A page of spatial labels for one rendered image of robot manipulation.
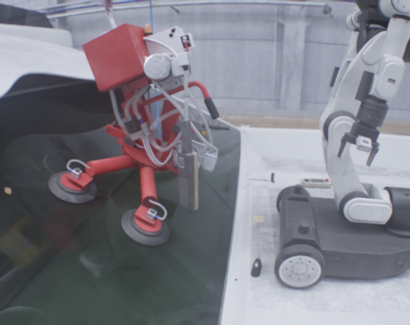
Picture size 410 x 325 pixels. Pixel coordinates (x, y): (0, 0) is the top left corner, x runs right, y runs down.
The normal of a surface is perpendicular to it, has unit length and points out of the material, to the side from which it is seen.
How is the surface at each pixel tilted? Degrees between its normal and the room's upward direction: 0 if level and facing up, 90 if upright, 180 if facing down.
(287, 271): 90
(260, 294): 0
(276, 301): 0
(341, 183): 90
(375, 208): 90
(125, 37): 90
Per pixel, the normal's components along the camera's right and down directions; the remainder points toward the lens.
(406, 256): 0.11, 0.36
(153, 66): -0.14, 0.21
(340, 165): -0.21, 0.71
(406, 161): -0.38, 0.33
